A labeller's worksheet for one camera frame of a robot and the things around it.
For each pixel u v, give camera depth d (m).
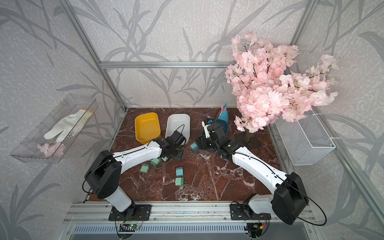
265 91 0.50
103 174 0.45
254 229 0.71
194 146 0.96
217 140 0.60
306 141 0.60
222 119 1.02
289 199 0.40
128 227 0.72
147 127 1.05
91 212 0.76
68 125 0.68
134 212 0.68
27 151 0.58
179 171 0.87
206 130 0.71
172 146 0.66
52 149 0.60
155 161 0.88
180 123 1.06
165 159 0.91
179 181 0.82
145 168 0.85
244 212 0.65
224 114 1.04
